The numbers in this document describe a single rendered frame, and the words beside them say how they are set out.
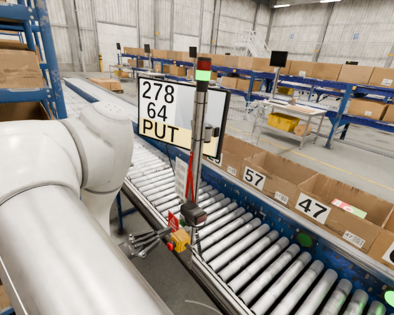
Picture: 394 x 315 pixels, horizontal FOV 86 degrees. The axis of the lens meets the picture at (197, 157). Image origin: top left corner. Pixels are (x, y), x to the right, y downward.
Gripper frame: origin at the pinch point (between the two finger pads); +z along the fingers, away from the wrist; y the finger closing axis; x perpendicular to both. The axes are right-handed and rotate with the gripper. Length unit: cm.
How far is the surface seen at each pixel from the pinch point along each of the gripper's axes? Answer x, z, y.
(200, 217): -12.9, 9.1, -12.4
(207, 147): -34.3, 24.7, 3.3
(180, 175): -21.7, 12.7, 7.1
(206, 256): 20.4, 19.7, -9.5
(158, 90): -55, 16, 32
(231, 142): -4, 102, 52
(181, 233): 7.4, 10.5, 0.6
